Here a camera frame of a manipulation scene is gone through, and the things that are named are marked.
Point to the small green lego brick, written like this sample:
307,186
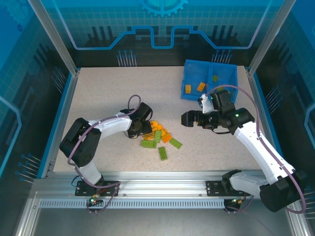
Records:
215,78

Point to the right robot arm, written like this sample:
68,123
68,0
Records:
258,150

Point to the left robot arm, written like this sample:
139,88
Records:
110,125

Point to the blue table edge strip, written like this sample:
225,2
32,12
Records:
262,98
59,115

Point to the blue two-compartment plastic bin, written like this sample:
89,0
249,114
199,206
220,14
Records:
194,71

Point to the small lit electronics connector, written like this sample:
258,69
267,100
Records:
94,200
236,201

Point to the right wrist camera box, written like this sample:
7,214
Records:
205,104

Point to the aluminium front rail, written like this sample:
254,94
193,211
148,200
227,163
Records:
160,183

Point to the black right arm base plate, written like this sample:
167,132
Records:
212,188

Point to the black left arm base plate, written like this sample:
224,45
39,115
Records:
81,187

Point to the aluminium frame post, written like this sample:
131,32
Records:
54,37
270,37

